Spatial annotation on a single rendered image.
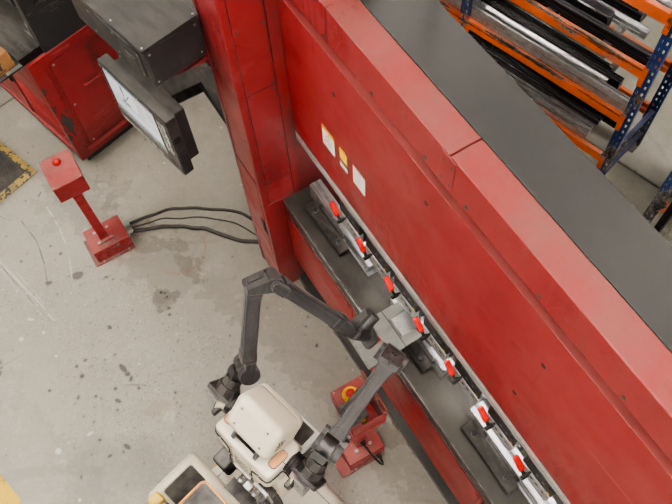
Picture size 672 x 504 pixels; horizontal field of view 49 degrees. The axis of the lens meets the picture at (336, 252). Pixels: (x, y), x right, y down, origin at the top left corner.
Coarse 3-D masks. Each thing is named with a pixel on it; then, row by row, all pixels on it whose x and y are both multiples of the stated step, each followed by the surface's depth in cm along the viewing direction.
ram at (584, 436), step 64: (320, 64) 238; (320, 128) 273; (384, 128) 216; (384, 192) 245; (448, 192) 204; (384, 256) 283; (448, 256) 222; (448, 320) 252; (512, 320) 203; (512, 384) 228; (576, 384) 187; (576, 448) 208; (640, 448) 173
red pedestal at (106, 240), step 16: (48, 160) 369; (64, 160) 369; (48, 176) 365; (64, 176) 364; (80, 176) 364; (64, 192) 366; (80, 192) 373; (80, 208) 394; (96, 224) 412; (112, 224) 430; (96, 240) 425; (112, 240) 425; (128, 240) 429; (96, 256) 424; (112, 256) 432
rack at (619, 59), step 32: (512, 0) 381; (640, 0) 326; (480, 32) 416; (576, 32) 365; (544, 64) 399; (640, 64) 352; (576, 96) 396; (640, 96) 363; (640, 128) 447; (608, 160) 412
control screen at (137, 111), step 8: (104, 72) 298; (112, 80) 297; (112, 88) 306; (120, 88) 295; (120, 96) 304; (128, 96) 294; (120, 104) 314; (128, 104) 303; (136, 104) 292; (128, 112) 313; (136, 112) 301; (144, 112) 291; (136, 120) 311; (144, 120) 300; (152, 120) 290; (144, 128) 309; (152, 128) 298; (152, 136) 308; (160, 136) 297; (160, 144) 306
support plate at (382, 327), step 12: (384, 312) 303; (396, 312) 303; (384, 324) 301; (384, 336) 298; (396, 336) 298; (408, 336) 298; (420, 336) 298; (360, 348) 296; (372, 348) 296; (372, 360) 294
